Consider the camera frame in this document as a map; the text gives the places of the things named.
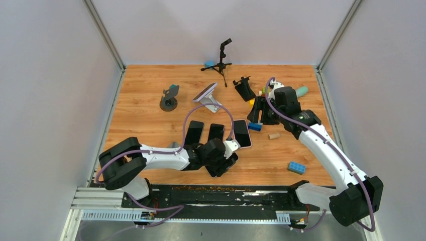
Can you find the blue grey duplo brick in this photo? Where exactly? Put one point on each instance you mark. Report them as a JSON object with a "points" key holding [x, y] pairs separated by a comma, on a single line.
{"points": [[255, 126]]}

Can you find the blue phone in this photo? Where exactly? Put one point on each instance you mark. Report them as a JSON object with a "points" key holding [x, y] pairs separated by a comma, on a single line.
{"points": [[194, 132]]}

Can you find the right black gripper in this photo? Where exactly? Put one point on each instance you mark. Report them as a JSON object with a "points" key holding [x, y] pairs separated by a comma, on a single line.
{"points": [[260, 104]]}

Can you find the white folding phone stand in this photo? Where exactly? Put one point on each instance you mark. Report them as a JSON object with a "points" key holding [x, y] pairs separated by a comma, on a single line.
{"points": [[211, 103]]}

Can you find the teal small block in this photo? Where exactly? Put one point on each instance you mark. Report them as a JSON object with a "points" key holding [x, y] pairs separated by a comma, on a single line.
{"points": [[209, 64]]}

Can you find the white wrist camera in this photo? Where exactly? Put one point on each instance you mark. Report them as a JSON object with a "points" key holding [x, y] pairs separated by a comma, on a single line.
{"points": [[273, 86], [231, 146]]}

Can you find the purple dark smartphone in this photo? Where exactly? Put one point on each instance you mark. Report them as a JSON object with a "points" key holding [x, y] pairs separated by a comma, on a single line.
{"points": [[216, 131]]}

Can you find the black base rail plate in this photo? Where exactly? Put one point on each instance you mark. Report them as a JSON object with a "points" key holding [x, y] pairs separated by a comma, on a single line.
{"points": [[219, 202]]}

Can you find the teal cylinder toy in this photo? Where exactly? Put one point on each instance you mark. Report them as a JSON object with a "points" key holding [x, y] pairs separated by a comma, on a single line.
{"points": [[302, 91]]}

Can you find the dark round-base phone stand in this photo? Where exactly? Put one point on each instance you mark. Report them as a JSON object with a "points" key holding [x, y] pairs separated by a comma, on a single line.
{"points": [[168, 101]]}

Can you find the red green toy brick car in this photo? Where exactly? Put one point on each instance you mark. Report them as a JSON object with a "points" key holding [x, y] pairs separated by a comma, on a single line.
{"points": [[264, 92]]}

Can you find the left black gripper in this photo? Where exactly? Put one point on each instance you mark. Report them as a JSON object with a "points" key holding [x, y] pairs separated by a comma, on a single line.
{"points": [[219, 169]]}

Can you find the lavender phone on white stand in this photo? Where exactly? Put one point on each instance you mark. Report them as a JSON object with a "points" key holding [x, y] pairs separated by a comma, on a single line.
{"points": [[205, 92]]}

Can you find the pink case smartphone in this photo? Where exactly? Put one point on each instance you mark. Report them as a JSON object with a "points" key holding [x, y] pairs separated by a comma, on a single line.
{"points": [[241, 133]]}

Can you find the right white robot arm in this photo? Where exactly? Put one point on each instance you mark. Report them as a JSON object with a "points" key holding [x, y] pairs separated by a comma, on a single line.
{"points": [[356, 195]]}

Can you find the black phone stand rear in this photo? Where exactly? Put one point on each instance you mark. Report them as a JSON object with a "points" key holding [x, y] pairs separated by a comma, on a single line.
{"points": [[243, 88]]}

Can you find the black mini tripod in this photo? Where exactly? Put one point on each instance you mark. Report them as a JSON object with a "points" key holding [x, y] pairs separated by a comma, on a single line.
{"points": [[220, 66]]}

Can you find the grey round-base phone stand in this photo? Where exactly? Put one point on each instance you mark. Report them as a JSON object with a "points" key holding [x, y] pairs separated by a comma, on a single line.
{"points": [[174, 145]]}

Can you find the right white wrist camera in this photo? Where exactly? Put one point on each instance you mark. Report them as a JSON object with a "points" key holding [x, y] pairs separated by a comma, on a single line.
{"points": [[273, 86]]}

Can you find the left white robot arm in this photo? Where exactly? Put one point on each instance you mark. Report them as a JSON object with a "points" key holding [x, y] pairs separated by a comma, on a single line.
{"points": [[122, 163]]}

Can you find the wooden cylinder peg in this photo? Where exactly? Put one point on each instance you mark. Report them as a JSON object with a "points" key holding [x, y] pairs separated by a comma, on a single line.
{"points": [[273, 136]]}

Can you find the light blue duplo brick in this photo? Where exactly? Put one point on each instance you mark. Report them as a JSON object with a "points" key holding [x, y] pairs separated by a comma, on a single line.
{"points": [[296, 168]]}

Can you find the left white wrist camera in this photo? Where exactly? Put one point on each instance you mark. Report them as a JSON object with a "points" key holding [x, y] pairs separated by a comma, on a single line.
{"points": [[231, 146]]}

